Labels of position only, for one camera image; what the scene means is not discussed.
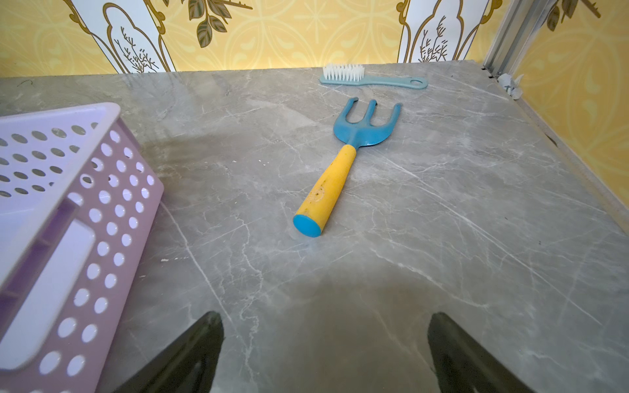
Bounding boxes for teal brush white bristles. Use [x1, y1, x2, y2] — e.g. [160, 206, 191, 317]
[319, 64, 429, 90]

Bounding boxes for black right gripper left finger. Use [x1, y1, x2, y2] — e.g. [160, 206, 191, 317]
[116, 311, 224, 392]

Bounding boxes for blue yellow garden fork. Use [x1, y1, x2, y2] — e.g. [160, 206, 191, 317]
[293, 98, 402, 237]

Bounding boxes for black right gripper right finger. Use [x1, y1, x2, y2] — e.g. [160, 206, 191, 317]
[428, 312, 532, 392]

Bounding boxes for purple perforated plastic basket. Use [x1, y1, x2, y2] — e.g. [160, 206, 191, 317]
[1, 103, 164, 392]

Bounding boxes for aluminium frame post right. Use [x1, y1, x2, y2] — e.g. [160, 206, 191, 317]
[483, 0, 555, 79]

